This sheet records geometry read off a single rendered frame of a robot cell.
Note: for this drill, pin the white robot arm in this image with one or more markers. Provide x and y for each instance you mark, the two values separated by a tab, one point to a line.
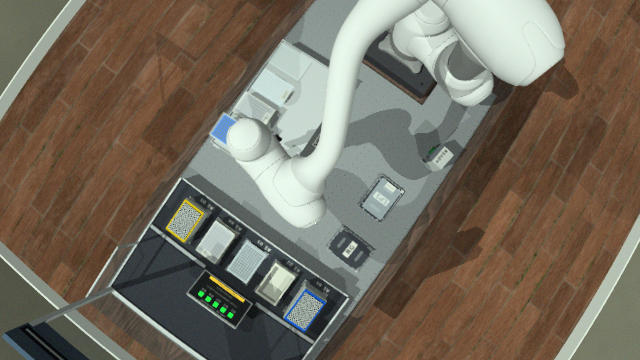
516	40

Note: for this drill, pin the white ready button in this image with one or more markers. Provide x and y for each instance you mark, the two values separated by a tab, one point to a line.
436	158

